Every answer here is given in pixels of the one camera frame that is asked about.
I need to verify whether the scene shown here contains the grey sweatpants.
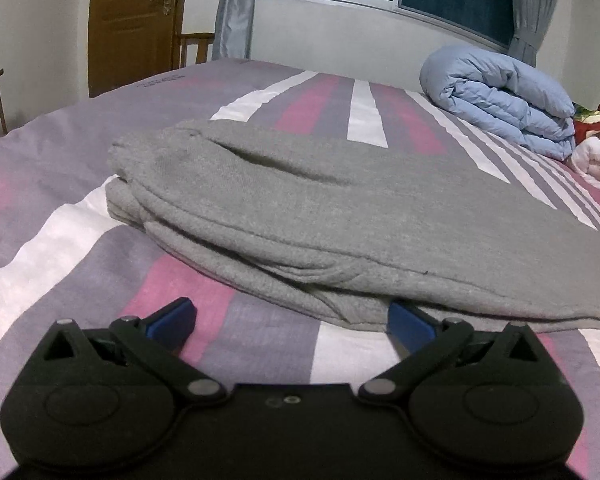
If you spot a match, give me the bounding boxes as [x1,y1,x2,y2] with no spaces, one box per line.
[106,120,600,332]

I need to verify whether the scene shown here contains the striped pink grey bedsheet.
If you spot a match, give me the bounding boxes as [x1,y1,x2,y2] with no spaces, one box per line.
[0,60,600,478]

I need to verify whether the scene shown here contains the folded white pink blanket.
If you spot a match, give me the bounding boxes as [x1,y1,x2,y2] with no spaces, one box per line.
[567,136,600,190]

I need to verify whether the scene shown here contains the folded light blue duvet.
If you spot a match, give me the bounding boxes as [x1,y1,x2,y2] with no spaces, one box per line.
[419,44,576,162]

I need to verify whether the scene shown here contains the wooden chair by door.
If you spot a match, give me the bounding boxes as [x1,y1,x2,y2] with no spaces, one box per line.
[174,32,214,68]

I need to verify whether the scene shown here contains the grey left curtain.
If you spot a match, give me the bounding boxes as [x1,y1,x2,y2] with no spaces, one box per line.
[212,0,256,60]

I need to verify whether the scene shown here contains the grey curtain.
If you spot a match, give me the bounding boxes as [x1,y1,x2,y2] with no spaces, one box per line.
[212,0,256,60]
[507,0,557,66]

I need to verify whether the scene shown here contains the brown wooden door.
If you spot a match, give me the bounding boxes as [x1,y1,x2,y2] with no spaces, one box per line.
[87,0,184,98]

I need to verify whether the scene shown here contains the grey right curtain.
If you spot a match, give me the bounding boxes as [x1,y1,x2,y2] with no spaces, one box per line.
[507,0,557,66]

